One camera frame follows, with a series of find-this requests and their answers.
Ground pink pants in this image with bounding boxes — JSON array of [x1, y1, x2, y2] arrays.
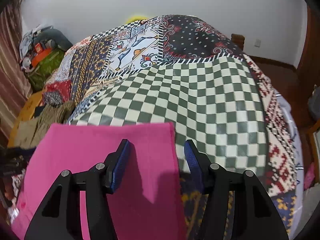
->
[[11, 123, 185, 239]]

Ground olive green pants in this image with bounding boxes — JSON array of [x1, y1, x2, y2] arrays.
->
[[14, 100, 75, 149]]

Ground wooden lap desk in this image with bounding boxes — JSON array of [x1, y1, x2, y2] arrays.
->
[[7, 91, 42, 147]]

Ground striped red curtain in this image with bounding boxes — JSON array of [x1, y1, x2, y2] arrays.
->
[[1, 0, 32, 138]]

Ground green storage bag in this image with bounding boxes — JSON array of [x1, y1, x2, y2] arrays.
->
[[27, 48, 65, 92]]

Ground brown wooden door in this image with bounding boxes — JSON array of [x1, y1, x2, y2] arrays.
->
[[297, 6, 319, 90]]

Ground orange box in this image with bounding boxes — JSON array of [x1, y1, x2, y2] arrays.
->
[[31, 48, 52, 67]]

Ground patchwork bed quilt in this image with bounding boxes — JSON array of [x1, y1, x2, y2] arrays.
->
[[43, 15, 303, 239]]

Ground wall power socket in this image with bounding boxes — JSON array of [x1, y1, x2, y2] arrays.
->
[[254, 39, 261, 48]]

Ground yellow foam ring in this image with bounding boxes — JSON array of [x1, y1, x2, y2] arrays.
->
[[125, 15, 150, 25]]

